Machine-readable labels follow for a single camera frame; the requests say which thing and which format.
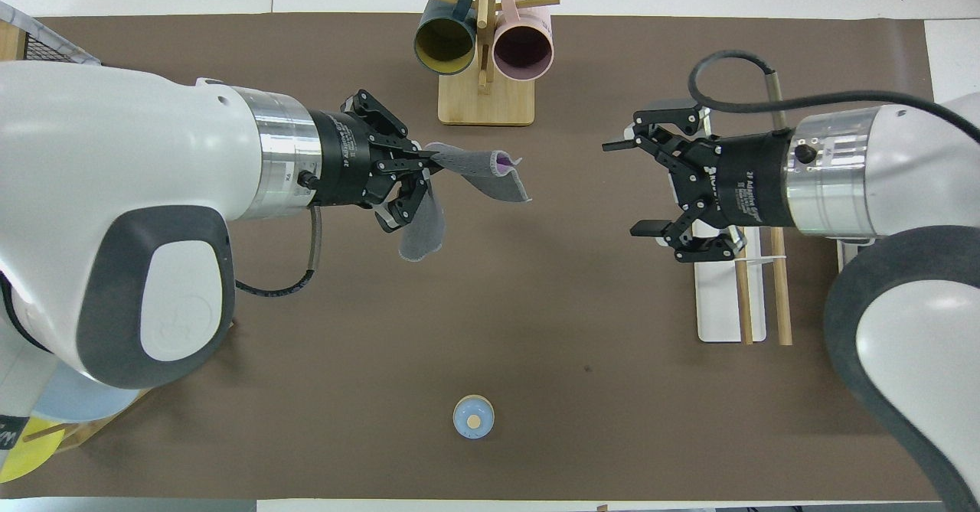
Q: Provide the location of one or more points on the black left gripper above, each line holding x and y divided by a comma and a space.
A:
341, 160

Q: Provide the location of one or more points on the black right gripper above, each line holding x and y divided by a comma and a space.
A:
754, 179

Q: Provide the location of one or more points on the purple grey-backed towel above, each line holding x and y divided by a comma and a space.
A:
490, 175

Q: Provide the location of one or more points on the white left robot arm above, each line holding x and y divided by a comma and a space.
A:
115, 213

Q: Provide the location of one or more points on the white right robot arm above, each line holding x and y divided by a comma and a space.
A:
911, 267

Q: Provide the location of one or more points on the white towel rack wooden rods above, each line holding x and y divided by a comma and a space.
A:
720, 305

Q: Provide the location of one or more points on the wooden plate rack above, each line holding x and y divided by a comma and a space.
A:
99, 424

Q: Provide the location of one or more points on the wooden mug tree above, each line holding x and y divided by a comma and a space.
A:
486, 102

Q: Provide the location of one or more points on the dark teal mug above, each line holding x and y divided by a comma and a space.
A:
444, 45

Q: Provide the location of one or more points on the brown table mat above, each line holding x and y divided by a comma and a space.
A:
536, 305

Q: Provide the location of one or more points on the pink mug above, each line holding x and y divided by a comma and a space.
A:
523, 49

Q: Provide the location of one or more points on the light blue plate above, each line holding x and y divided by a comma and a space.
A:
76, 401

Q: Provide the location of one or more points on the yellow plate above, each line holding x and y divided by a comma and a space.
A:
27, 458

